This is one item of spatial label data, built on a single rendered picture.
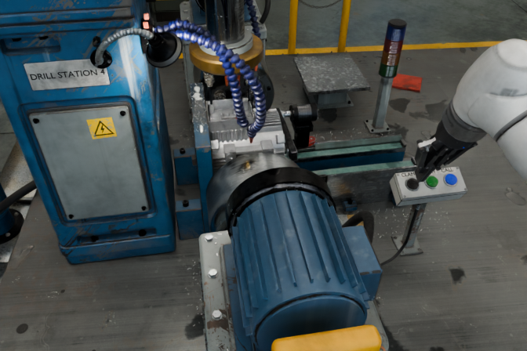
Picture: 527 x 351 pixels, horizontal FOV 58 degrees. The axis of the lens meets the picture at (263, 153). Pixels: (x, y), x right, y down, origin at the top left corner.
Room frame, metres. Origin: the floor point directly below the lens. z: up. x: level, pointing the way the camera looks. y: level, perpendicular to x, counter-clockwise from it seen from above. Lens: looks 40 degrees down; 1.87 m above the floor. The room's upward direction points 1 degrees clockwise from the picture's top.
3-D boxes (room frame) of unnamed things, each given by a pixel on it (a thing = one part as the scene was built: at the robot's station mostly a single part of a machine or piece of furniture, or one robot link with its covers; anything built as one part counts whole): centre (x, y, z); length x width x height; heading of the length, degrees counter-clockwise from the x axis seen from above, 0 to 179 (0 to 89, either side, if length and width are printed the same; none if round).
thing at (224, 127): (1.05, 0.09, 1.11); 0.12 x 0.11 x 0.07; 100
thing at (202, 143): (1.03, 0.21, 0.97); 0.30 x 0.11 x 0.34; 10
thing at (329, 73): (1.65, -0.26, 0.86); 0.27 x 0.24 x 0.12; 10
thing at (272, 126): (1.06, 0.05, 1.01); 0.20 x 0.19 x 0.19; 100
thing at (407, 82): (1.77, -0.60, 0.80); 0.15 x 0.12 x 0.01; 72
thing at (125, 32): (0.79, 0.24, 1.46); 0.18 x 0.11 x 0.13; 100
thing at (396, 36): (1.45, -0.43, 1.19); 0.06 x 0.06 x 0.04
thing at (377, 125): (1.45, -0.43, 1.01); 0.08 x 0.08 x 0.42; 10
